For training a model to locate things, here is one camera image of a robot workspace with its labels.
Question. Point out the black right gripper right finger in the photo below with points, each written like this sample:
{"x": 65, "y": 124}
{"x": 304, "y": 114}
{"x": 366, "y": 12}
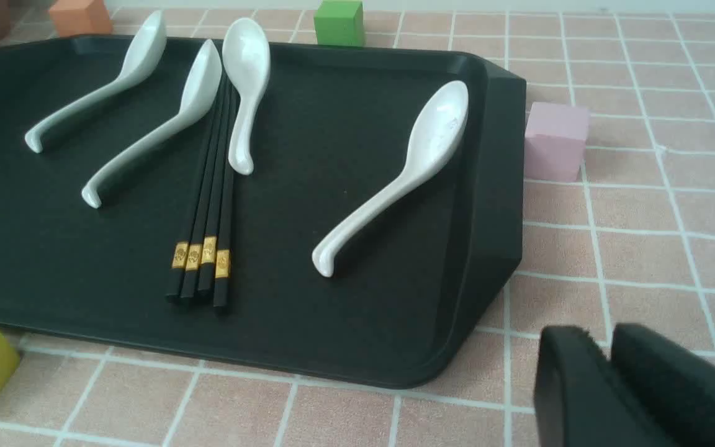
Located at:
{"x": 676, "y": 386}

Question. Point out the white ceramic spoon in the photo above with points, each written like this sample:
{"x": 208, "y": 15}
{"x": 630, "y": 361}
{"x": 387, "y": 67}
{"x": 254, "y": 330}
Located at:
{"x": 247, "y": 60}
{"x": 433, "y": 141}
{"x": 198, "y": 96}
{"x": 143, "y": 55}

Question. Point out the green cube block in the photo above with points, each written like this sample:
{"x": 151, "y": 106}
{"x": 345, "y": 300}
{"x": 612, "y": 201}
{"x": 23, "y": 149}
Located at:
{"x": 340, "y": 23}

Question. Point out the black plastic tray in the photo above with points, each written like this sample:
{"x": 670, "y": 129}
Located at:
{"x": 331, "y": 131}

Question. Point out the pink cube block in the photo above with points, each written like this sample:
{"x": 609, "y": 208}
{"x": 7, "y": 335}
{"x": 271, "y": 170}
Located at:
{"x": 555, "y": 141}

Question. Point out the black chopstick gold band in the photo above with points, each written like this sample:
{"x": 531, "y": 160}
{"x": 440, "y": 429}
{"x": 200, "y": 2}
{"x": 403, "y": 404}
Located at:
{"x": 181, "y": 250}
{"x": 189, "y": 284}
{"x": 209, "y": 245}

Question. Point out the orange cube block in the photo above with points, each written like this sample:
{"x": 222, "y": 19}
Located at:
{"x": 71, "y": 18}

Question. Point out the white ceramic spoon far right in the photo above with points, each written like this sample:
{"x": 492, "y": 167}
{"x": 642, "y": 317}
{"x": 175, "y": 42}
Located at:
{"x": 433, "y": 141}

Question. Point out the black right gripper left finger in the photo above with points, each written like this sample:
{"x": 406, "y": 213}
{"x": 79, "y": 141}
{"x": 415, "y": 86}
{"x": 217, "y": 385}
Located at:
{"x": 581, "y": 400}

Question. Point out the white ceramic spoon far left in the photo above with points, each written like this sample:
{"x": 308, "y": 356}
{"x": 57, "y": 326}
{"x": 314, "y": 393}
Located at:
{"x": 143, "y": 55}

